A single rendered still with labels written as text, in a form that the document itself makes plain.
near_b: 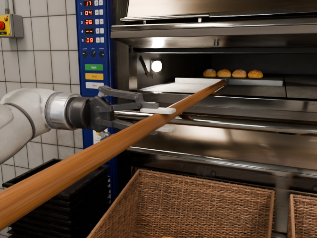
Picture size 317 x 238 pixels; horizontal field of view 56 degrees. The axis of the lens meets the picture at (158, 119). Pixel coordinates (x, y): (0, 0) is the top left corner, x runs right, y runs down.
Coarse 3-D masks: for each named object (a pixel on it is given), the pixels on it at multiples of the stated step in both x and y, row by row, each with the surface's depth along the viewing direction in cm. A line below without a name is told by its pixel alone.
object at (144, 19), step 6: (126, 18) 108; (132, 18) 107; (138, 18) 106; (144, 18) 106; (150, 18) 105; (156, 18) 104; (162, 18) 103; (168, 18) 102; (174, 18) 102; (180, 18) 101; (186, 18) 100; (192, 18) 100; (198, 18) 98; (204, 18) 99; (144, 24) 106
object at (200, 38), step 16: (112, 32) 106; (128, 32) 104; (144, 32) 102; (160, 32) 100; (176, 32) 98; (192, 32) 96; (208, 32) 94; (224, 32) 92; (240, 32) 90; (256, 32) 88; (272, 32) 87; (288, 32) 85; (304, 32) 84
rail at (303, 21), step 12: (156, 24) 100; (168, 24) 98; (180, 24) 97; (192, 24) 95; (204, 24) 94; (216, 24) 93; (228, 24) 91; (240, 24) 90; (252, 24) 89; (264, 24) 88; (276, 24) 86; (288, 24) 85; (300, 24) 84; (312, 24) 83
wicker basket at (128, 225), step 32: (128, 192) 120; (160, 192) 123; (192, 192) 118; (224, 192) 113; (256, 192) 109; (128, 224) 122; (160, 224) 122; (192, 224) 117; (224, 224) 113; (256, 224) 108
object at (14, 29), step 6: (0, 18) 134; (12, 18) 133; (18, 18) 136; (6, 24) 133; (12, 24) 133; (18, 24) 137; (0, 30) 135; (6, 30) 134; (12, 30) 134; (18, 30) 137; (0, 36) 136; (6, 36) 135; (12, 36) 134; (18, 36) 137
